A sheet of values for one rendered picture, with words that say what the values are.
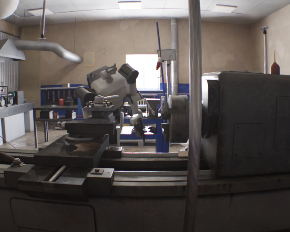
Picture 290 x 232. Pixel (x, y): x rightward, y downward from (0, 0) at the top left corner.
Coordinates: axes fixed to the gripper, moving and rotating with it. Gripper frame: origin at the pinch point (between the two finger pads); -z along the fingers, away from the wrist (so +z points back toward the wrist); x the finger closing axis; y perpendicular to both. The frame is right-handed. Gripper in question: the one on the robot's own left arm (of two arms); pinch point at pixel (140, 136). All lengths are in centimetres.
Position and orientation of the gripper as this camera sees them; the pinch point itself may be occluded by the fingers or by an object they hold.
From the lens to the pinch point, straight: 268.6
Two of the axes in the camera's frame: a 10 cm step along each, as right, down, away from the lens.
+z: -1.5, -7.8, -6.1
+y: 7.8, -4.7, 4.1
